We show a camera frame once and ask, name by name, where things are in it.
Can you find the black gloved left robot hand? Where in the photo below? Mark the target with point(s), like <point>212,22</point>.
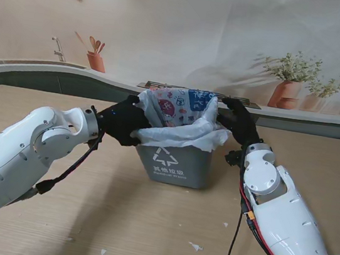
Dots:
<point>123,121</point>

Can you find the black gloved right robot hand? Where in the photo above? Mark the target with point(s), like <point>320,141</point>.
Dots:
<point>243,125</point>

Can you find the white plastic garbage bag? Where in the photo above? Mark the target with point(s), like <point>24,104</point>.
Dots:
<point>181,135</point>

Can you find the grey plastic waste bin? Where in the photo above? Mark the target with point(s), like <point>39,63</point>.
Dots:
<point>174,166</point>

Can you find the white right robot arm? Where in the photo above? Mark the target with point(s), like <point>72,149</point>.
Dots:
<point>287,220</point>

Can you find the small white paper scrap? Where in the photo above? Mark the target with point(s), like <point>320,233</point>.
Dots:
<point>69,239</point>
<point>103,251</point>
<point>225,224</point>

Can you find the printed kitchen backdrop cloth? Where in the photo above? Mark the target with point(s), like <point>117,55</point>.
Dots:
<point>203,27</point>

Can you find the large white paper scrap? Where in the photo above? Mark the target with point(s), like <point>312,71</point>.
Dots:
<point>195,246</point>

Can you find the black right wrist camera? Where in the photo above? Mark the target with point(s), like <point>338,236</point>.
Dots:
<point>233,158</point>

